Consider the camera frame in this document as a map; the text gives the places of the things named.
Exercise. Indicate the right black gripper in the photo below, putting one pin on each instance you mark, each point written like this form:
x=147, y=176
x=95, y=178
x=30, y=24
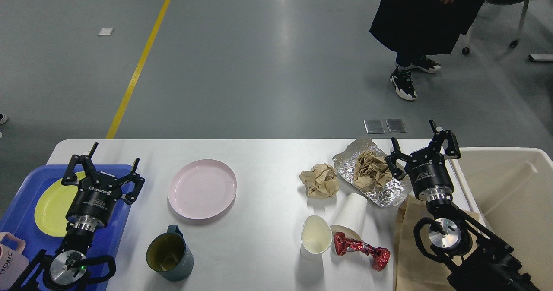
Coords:
x=427, y=172

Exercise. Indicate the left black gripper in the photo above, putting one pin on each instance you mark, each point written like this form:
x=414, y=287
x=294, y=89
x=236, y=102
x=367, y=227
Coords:
x=98, y=193

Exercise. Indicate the dark teal mug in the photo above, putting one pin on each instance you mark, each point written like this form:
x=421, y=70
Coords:
x=170, y=256

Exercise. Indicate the pink plate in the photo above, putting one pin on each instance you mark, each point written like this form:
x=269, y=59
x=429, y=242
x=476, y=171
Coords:
x=202, y=189

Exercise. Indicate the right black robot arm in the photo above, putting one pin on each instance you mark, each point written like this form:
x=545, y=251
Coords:
x=478, y=260

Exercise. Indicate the right metal floor plate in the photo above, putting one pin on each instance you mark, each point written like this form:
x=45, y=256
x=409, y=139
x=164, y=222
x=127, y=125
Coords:
x=396, y=125

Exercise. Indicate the metal floor plate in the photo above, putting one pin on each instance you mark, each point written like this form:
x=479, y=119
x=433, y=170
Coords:
x=396, y=125
x=374, y=126

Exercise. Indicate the crumpled brown paper on foil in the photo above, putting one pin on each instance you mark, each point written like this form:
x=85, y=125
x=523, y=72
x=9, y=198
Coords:
x=370, y=170

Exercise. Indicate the aluminium foil sheet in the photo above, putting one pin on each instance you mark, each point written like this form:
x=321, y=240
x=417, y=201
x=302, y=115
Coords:
x=392, y=194

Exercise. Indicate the yellow plate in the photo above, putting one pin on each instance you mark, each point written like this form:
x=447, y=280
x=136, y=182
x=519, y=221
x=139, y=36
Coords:
x=52, y=207

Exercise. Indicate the left metal floor plate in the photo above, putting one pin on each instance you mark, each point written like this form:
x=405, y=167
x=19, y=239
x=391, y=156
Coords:
x=374, y=126

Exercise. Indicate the beige plastic bin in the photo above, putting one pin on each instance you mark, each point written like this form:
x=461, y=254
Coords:
x=512, y=188

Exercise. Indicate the blue plastic tray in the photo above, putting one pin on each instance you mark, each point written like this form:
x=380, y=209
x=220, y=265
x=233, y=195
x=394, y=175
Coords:
x=26, y=213

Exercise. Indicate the lying white paper cup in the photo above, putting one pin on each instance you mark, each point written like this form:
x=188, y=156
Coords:
x=351, y=217

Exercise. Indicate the red foil wrapper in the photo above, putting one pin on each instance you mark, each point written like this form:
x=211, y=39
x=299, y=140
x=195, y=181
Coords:
x=380, y=255

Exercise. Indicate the crumpled brown paper ball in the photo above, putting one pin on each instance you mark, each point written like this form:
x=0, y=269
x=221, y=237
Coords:
x=321, y=181

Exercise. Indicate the brown paper bag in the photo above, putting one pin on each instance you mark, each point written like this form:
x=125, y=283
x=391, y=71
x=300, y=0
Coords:
x=412, y=270

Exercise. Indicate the shoe at left edge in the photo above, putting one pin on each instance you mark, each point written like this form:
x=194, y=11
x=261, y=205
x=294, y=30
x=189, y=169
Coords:
x=3, y=118

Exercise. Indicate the pink mug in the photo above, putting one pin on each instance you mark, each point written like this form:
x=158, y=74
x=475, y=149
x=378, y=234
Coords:
x=12, y=261

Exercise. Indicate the upright white paper cup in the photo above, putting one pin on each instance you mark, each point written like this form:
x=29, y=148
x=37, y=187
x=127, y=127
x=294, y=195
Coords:
x=317, y=237

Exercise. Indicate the person in black coat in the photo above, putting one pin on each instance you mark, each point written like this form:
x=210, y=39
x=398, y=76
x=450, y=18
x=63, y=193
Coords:
x=417, y=29

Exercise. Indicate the white paper on floor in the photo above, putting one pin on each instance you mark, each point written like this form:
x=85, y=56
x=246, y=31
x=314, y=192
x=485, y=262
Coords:
x=107, y=31

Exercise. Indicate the white bar on floor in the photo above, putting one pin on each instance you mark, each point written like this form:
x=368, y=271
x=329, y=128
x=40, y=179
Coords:
x=540, y=57

